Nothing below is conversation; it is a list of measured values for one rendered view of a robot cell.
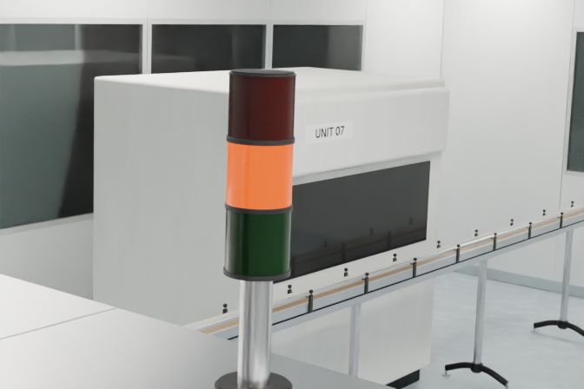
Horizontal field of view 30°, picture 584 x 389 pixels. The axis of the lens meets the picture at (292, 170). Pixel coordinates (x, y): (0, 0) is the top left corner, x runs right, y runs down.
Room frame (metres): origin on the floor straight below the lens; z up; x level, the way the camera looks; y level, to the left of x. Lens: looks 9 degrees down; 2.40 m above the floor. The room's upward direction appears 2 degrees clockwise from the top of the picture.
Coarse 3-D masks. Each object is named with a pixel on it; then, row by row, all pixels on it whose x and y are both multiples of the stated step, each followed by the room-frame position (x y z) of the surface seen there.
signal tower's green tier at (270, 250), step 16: (240, 224) 0.78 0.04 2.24; (256, 224) 0.77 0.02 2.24; (272, 224) 0.78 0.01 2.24; (288, 224) 0.79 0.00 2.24; (240, 240) 0.78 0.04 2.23; (256, 240) 0.77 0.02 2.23; (272, 240) 0.78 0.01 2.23; (288, 240) 0.79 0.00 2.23; (240, 256) 0.78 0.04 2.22; (256, 256) 0.77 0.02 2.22; (272, 256) 0.78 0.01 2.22; (288, 256) 0.79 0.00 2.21; (240, 272) 0.78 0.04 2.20; (256, 272) 0.77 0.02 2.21; (272, 272) 0.78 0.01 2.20
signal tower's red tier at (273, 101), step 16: (240, 80) 0.78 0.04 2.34; (256, 80) 0.77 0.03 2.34; (272, 80) 0.77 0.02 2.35; (288, 80) 0.78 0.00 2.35; (240, 96) 0.78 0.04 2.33; (256, 96) 0.77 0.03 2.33; (272, 96) 0.77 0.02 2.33; (288, 96) 0.78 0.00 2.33; (240, 112) 0.78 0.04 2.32; (256, 112) 0.77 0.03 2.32; (272, 112) 0.77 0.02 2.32; (288, 112) 0.78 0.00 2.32; (240, 128) 0.78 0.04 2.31; (256, 128) 0.77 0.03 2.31; (272, 128) 0.78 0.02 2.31; (288, 128) 0.78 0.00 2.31
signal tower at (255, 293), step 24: (240, 72) 0.78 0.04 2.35; (264, 72) 0.78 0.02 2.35; (288, 72) 0.79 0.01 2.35; (264, 144) 0.77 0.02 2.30; (288, 144) 0.78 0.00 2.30; (240, 288) 0.79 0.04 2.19; (264, 288) 0.79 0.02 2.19; (240, 312) 0.79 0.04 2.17; (264, 312) 0.79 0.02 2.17; (240, 336) 0.79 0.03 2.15; (264, 336) 0.79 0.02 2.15; (240, 360) 0.79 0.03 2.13; (264, 360) 0.79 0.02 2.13; (216, 384) 0.80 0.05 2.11; (240, 384) 0.79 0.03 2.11; (264, 384) 0.79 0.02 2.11; (288, 384) 0.80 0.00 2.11
